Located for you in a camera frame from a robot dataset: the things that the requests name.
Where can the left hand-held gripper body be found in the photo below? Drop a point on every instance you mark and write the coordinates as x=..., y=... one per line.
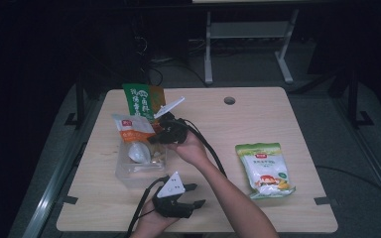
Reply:
x=172, y=198

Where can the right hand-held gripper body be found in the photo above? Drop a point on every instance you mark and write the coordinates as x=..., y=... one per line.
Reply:
x=173, y=129

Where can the white and orange food packet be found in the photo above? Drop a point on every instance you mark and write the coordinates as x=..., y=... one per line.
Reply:
x=132, y=127

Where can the clear plastic container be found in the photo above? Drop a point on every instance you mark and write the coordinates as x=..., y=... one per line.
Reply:
x=135, y=172

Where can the green and red seasoning packet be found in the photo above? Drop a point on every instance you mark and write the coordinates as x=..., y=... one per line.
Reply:
x=140, y=99

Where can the person's right hand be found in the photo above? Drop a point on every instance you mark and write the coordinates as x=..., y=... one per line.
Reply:
x=191, y=148

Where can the person's left hand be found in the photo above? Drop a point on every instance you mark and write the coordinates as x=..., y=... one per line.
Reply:
x=152, y=223

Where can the green and white food packet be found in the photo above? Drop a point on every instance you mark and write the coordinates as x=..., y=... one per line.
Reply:
x=266, y=170

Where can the black metal stand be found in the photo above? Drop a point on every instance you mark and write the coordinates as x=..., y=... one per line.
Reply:
x=80, y=102
x=355, y=99

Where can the white metal frame stand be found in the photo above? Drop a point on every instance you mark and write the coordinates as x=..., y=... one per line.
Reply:
x=249, y=33

